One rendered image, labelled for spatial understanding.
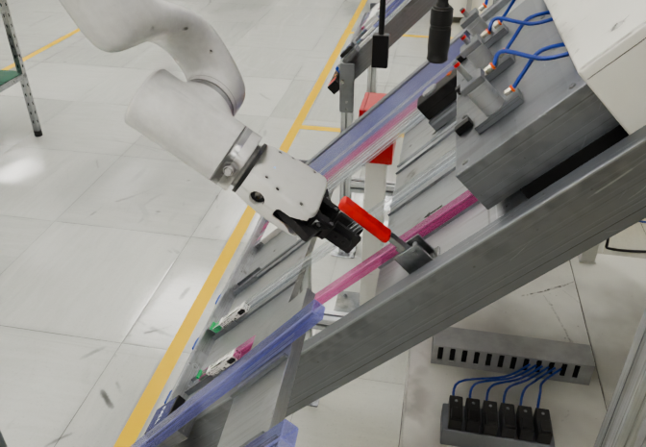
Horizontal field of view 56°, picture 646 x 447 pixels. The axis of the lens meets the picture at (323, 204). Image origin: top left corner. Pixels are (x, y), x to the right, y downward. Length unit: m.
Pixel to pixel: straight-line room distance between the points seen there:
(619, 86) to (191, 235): 2.13
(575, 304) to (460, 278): 0.73
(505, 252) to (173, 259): 1.93
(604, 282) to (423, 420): 0.53
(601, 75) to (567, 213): 0.11
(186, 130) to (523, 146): 0.40
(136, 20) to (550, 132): 0.44
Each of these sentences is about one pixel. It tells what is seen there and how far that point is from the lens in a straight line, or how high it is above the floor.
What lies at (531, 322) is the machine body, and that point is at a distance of 1.22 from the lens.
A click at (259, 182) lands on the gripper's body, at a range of 0.75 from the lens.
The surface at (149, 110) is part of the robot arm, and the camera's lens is 0.76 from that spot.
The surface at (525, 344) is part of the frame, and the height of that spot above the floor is 0.66.
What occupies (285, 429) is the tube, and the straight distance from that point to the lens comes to 0.38.
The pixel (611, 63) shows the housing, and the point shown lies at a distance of 0.51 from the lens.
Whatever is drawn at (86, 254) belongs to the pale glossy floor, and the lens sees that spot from 2.52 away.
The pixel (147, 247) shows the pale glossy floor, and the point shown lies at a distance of 2.48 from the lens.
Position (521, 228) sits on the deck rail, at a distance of 0.55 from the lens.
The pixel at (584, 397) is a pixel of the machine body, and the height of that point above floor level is 0.62.
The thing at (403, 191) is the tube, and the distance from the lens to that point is 0.76.
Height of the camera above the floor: 1.41
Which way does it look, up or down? 32 degrees down
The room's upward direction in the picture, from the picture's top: straight up
